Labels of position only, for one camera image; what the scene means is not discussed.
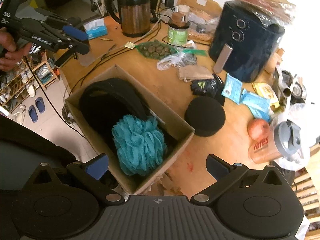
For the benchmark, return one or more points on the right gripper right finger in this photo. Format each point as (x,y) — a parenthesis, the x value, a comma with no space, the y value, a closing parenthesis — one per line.
(226,176)

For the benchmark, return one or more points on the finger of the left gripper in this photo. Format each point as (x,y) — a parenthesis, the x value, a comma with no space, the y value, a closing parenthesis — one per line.
(77,45)
(75,29)

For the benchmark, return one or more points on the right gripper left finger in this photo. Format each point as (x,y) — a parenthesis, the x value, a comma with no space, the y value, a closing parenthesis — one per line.
(88,175)

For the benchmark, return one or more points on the teal mesh bath loofah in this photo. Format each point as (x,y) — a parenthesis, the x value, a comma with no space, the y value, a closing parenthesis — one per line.
(140,145)

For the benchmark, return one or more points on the black round foam cushion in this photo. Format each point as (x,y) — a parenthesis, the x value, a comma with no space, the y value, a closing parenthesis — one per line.
(205,115)

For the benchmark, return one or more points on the beige burlap pouch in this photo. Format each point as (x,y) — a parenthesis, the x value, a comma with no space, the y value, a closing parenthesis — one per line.
(194,72)

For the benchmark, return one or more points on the person's left hand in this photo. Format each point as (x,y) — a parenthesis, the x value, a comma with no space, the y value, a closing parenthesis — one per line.
(13,54)

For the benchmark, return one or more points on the blue tissue box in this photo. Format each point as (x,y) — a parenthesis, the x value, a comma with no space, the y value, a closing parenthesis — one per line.
(95,28)

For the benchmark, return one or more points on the wooden shoe rack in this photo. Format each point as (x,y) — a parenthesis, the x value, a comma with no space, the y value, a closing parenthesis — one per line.
(35,71)

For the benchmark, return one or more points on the red apple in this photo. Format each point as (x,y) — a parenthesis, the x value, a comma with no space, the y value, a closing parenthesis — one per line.
(257,129)

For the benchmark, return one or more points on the brown cardboard box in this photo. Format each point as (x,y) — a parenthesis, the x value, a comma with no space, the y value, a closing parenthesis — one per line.
(178,132)

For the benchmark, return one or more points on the brown electric kettle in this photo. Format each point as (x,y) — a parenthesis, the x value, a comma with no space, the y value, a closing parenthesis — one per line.
(132,15)

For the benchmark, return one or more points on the blue slippers pair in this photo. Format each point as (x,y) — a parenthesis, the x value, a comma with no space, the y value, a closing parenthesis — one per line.
(37,108)

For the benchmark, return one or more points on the clear shaker bottle grey lid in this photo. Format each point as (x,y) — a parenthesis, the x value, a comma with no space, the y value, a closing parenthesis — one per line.
(282,141)

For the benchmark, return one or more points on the green net bag of nuts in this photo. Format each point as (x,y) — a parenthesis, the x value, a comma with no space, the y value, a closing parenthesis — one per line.
(155,49)

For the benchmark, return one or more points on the blue wet wipes pack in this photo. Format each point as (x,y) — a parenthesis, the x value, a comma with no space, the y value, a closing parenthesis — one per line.
(232,89)

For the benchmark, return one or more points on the black sports gloves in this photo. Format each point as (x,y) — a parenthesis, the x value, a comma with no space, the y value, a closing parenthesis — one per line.
(209,87)

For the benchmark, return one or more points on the yellow wipes pack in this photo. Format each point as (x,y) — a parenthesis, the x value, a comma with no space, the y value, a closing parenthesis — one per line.
(265,90)

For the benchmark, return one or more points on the black power adapter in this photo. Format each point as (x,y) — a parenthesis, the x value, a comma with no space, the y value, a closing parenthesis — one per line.
(169,3)

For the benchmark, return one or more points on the green labelled jar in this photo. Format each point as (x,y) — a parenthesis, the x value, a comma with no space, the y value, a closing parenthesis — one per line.
(177,36)

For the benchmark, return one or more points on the silver metal tube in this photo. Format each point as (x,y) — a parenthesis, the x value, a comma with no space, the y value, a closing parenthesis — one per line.
(286,91)

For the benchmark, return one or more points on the small brown wooden box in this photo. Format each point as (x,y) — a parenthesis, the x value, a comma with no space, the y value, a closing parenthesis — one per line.
(178,19)

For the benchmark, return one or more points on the clear plastic bag dark items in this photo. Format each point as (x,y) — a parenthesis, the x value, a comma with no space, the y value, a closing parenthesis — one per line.
(177,60)

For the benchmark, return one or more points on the beige lidded jar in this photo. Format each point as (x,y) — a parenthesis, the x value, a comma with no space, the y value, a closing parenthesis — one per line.
(183,9)

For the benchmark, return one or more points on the dark blue air fryer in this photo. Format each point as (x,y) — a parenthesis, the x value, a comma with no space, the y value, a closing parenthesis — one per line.
(242,44)

